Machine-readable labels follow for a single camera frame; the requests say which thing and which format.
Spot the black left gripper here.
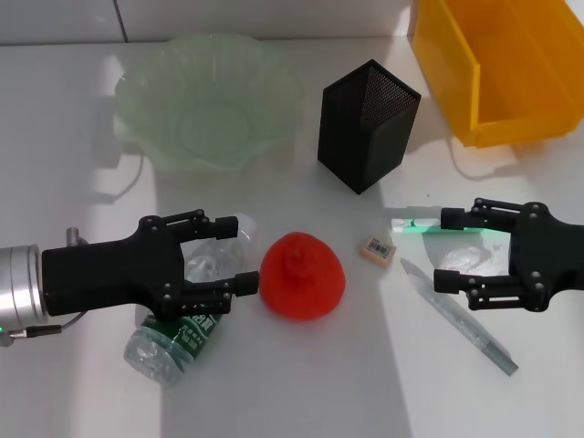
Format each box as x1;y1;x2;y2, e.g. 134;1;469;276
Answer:
40;208;261;321

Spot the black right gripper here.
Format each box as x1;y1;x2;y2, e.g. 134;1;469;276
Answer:
433;196;584;314

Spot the white paper ball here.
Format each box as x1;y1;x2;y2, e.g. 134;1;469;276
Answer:
440;244;510;277

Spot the green pen white cap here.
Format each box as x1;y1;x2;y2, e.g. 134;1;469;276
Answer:
391;216;515;237

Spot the red-orange fruit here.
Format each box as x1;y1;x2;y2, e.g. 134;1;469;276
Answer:
258;231;347;322

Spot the beige eraser with barcode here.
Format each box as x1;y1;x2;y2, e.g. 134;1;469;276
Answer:
359;235;396;265

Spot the water bottle green label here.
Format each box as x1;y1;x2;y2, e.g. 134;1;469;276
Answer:
123;212;261;387

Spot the green glass fruit plate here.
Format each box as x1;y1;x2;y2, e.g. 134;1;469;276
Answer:
111;35;305;177

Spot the black mesh pen holder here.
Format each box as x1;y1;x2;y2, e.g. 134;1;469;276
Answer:
317;57;422;196

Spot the yellow plastic bin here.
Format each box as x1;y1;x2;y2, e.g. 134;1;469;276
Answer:
412;0;584;148

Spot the left gripper cable with plug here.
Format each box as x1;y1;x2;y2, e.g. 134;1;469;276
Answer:
0;226;88;350

